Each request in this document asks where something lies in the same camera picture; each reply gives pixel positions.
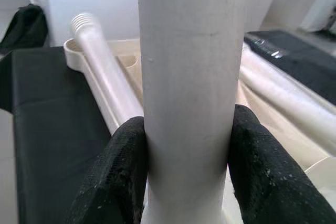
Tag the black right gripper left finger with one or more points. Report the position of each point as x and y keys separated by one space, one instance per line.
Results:
x=113 y=182

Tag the black cloth bundle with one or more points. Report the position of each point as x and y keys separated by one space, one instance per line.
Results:
x=26 y=27

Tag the black tablecloth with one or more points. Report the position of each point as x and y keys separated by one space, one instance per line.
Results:
x=52 y=103

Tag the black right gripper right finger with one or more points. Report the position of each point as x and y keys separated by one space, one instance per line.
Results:
x=267 y=182

